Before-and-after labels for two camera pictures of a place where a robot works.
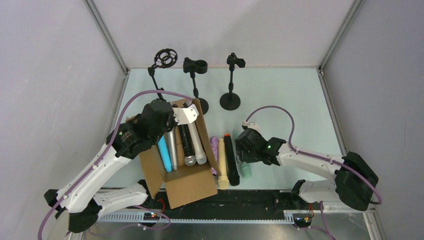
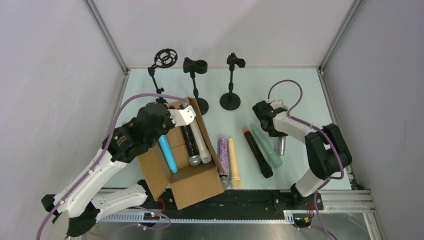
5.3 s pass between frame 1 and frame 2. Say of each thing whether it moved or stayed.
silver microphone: moved
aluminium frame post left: stayed
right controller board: stayed
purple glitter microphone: moved
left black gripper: stayed
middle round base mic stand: stayed
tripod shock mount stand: stayed
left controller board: stayed
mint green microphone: moved
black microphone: moved
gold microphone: moved
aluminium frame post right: stayed
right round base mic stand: stayed
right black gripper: moved
